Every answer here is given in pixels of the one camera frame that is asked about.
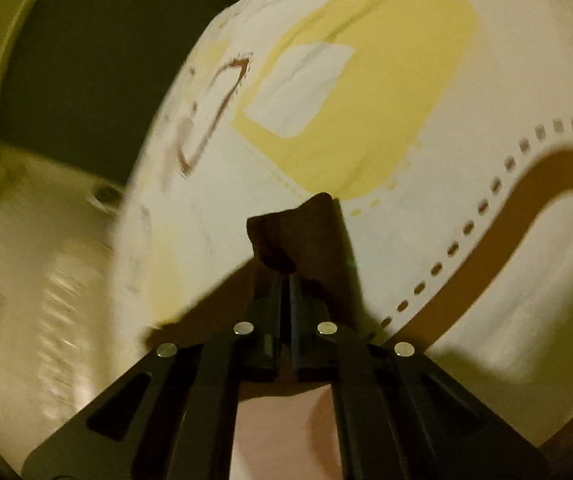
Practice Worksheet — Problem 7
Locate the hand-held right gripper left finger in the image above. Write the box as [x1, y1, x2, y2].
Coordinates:
[20, 264, 286, 480]

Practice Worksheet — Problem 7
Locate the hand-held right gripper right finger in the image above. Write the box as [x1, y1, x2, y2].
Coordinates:
[290, 274, 553, 480]

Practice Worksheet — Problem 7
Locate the small brown cloth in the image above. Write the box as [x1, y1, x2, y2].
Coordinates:
[146, 192, 382, 480]

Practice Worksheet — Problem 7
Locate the white patterned bed sheet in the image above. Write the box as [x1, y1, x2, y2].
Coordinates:
[110, 0, 573, 480]

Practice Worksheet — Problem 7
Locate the black panel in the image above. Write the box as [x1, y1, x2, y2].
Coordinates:
[0, 0, 240, 183]

